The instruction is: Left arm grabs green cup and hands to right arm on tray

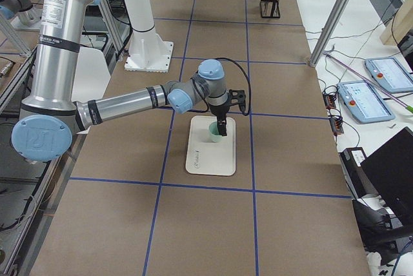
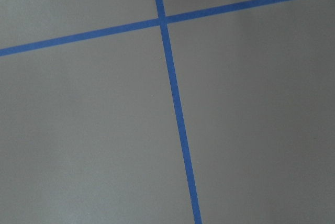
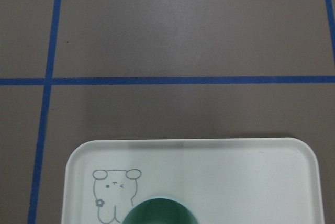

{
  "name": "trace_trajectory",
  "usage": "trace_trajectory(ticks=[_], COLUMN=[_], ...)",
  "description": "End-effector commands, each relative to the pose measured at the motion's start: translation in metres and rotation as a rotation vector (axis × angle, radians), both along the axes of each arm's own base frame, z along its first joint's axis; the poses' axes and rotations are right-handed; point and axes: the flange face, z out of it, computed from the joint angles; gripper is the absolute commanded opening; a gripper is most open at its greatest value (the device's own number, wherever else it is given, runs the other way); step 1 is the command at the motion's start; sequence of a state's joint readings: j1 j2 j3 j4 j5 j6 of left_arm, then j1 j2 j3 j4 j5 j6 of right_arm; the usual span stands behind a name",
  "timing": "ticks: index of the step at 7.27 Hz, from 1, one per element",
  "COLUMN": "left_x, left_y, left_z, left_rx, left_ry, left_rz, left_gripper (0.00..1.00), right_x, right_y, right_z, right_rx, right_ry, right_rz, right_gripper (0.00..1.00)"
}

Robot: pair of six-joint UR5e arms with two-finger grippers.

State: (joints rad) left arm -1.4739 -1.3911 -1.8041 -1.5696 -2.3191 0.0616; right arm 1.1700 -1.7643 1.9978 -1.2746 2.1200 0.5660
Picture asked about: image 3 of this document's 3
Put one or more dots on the light green cup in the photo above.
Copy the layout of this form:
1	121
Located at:
160	210

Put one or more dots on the cream rabbit tray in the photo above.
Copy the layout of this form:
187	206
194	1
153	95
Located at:
248	180

